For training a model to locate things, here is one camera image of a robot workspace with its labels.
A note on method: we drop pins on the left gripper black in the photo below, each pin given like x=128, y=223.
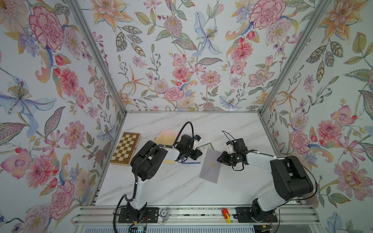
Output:
x=195, y=155

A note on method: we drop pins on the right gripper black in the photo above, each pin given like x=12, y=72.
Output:
x=224, y=159

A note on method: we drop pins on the grey envelope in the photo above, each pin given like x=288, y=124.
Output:
x=211, y=166

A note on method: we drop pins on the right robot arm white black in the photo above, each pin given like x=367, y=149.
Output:
x=290, y=178

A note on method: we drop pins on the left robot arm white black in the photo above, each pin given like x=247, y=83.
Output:
x=149, y=159

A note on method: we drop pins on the green floral letter paper lower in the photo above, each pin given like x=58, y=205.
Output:
x=206, y=146

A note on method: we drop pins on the yellow envelope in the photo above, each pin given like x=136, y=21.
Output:
x=169, y=162

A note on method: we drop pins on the pink envelope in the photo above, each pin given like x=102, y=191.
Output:
x=166, y=137

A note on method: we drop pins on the red emergency stop button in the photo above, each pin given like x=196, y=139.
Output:
x=226, y=215

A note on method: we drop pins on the round silver knob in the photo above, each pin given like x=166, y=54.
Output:
x=164, y=214

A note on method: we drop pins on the wooden chessboard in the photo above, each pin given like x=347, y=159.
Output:
x=125, y=149

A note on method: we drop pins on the small green circuit board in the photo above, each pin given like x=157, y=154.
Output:
x=139, y=229

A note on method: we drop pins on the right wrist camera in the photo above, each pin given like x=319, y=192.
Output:
x=230, y=147

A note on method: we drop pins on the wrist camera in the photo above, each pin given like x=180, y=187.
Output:
x=195, y=142
x=230, y=147

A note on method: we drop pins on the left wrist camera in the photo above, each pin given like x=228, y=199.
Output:
x=195, y=142

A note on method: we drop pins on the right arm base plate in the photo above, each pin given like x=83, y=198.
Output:
x=247, y=215

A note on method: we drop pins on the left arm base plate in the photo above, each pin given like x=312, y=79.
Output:
x=131, y=215

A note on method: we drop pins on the aluminium rail frame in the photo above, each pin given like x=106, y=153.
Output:
x=200, y=219

